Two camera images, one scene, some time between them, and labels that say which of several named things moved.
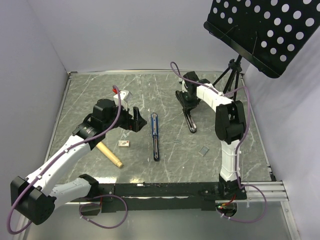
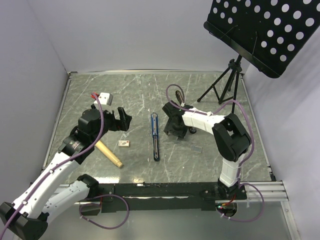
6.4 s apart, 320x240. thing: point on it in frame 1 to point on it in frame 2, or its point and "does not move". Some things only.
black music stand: x=269 y=34 does not move
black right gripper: x=194 y=104 to x=168 y=127
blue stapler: x=154 y=132 does not move
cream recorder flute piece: x=109 y=154 does not move
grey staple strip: x=203 y=150 to x=197 y=149
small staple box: x=124 y=143 does not move
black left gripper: x=133 y=124 to x=122 y=124
